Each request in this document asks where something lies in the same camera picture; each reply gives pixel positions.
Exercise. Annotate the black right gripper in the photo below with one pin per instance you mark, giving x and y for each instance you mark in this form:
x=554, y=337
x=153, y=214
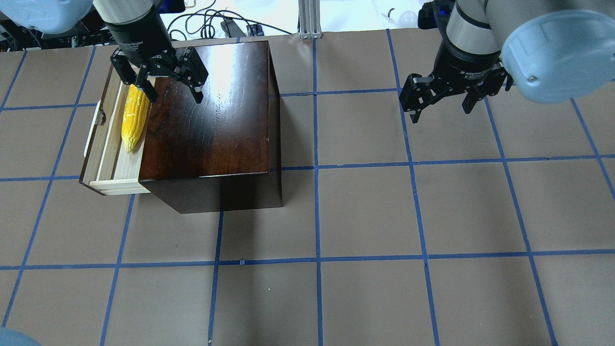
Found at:
x=465, y=62

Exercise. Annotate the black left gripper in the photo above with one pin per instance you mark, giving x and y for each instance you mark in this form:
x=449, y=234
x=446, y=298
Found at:
x=140, y=42

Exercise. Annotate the yellow corn cob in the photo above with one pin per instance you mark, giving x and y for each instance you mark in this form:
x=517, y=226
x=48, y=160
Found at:
x=134, y=117

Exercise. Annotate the wooden drawer with white handle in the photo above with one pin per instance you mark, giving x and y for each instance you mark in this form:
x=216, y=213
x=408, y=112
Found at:
x=108, y=169

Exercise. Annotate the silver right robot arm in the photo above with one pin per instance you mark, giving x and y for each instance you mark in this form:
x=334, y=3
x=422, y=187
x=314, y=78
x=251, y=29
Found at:
x=552, y=50

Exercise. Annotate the dark wooden drawer cabinet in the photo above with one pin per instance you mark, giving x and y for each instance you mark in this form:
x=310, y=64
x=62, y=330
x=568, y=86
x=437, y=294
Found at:
x=223, y=153

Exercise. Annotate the white light bulb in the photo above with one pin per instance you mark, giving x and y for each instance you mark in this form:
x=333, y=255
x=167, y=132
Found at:
x=402, y=18

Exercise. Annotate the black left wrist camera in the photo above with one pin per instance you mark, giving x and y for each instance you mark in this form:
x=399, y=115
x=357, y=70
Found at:
x=171, y=6

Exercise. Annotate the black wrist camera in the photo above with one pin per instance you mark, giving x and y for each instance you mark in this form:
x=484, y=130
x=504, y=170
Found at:
x=433, y=13
x=171, y=6

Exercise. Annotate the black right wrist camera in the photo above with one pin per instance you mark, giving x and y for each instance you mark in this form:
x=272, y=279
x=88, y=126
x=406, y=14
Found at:
x=433, y=13

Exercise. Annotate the aluminium frame post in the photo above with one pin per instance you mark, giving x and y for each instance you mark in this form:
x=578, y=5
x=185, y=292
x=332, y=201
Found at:
x=309, y=24

